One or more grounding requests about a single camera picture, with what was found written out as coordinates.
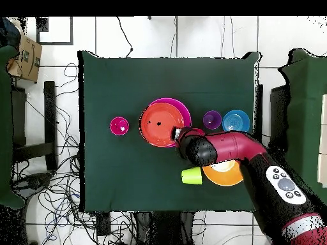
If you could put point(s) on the wide red-orange bowl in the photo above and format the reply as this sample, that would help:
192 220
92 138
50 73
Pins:
158 127

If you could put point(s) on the green cup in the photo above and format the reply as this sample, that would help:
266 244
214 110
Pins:
191 176

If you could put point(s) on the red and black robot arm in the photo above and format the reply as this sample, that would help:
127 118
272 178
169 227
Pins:
235 148

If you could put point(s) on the large pink bowl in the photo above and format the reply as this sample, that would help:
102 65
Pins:
186 112

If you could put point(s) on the small crimson bowl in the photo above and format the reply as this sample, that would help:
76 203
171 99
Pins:
198 131

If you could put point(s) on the crimson cup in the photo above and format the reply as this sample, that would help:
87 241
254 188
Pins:
116 125

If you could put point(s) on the purple cup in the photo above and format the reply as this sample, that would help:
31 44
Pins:
212 121

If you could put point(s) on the dark green tablecloth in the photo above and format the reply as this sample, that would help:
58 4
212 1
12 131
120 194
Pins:
115 84

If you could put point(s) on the large orange bowl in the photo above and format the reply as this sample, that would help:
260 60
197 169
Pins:
222 177

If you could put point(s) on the blue bowl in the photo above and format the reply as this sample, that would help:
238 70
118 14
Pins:
236 123

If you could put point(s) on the black power strip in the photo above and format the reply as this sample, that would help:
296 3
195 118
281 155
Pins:
103 224

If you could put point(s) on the green covered side table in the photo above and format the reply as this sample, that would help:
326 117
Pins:
304 114
5 127

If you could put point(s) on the cardboard box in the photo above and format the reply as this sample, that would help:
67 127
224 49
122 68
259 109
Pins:
24 60

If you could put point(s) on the dark blue bag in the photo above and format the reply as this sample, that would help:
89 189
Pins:
7 33

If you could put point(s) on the black wooden frame stand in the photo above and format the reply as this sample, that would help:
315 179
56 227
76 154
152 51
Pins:
49 114

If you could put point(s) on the black pedestal leg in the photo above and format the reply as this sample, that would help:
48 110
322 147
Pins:
33 182

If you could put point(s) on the square black floor frame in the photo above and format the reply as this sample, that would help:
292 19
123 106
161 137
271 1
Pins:
72 30

